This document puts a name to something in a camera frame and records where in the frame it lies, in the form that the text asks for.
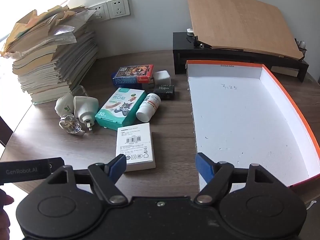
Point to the white pill bottle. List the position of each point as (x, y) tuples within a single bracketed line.
[(148, 107)]

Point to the clear liquid refill bottle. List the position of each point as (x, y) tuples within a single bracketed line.
[(71, 125)]

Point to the black corner clip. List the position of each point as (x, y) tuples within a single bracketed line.
[(201, 44)]

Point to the blue and red card box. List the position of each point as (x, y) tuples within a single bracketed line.
[(133, 73)]

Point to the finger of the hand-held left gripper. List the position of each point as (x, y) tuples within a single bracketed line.
[(56, 164)]

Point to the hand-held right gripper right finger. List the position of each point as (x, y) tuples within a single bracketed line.
[(203, 166)]

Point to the small black box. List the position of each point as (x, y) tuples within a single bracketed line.
[(163, 91)]

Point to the white charger cube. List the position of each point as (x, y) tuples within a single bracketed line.
[(162, 77)]

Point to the person's left hand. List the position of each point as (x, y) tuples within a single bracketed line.
[(4, 201)]

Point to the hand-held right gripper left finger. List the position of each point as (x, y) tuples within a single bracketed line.
[(117, 167)]

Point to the teal bandage box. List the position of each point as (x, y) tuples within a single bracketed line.
[(120, 108)]

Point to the small white device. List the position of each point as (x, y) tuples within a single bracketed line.
[(190, 32)]

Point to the black desk riser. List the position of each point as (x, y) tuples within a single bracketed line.
[(181, 55)]

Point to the white product box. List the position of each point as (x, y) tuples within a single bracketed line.
[(135, 142)]

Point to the orange and white cardboard box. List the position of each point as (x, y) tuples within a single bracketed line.
[(240, 120)]

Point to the clear plastic case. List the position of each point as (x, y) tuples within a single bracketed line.
[(80, 90)]

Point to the stack of books and papers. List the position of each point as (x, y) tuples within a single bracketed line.
[(50, 62)]

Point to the white device with leaf mark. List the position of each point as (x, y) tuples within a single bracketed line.
[(63, 105)]

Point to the white wall socket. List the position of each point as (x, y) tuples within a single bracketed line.
[(118, 7), (99, 11)]

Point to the pale book under riser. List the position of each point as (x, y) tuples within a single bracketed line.
[(285, 71)]

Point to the black mesh pen holder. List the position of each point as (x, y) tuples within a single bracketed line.
[(302, 52)]

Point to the wooden reading board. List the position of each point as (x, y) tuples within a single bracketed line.
[(240, 22)]

